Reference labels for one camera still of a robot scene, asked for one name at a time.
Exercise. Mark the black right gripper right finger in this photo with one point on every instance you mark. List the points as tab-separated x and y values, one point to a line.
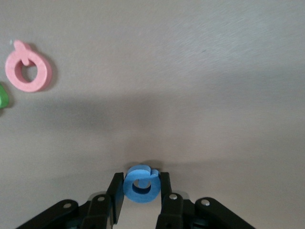
171	210

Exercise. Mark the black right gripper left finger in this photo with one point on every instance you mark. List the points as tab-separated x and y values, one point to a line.
97	210

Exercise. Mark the blue capital letter G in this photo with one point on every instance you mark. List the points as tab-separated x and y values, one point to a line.
129	190

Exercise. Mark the green capital letter B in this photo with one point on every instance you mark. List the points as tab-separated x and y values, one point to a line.
3	97

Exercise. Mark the pink capital letter Q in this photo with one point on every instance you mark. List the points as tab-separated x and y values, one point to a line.
12	71

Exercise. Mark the brown table cover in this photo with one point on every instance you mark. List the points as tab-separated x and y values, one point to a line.
166	71

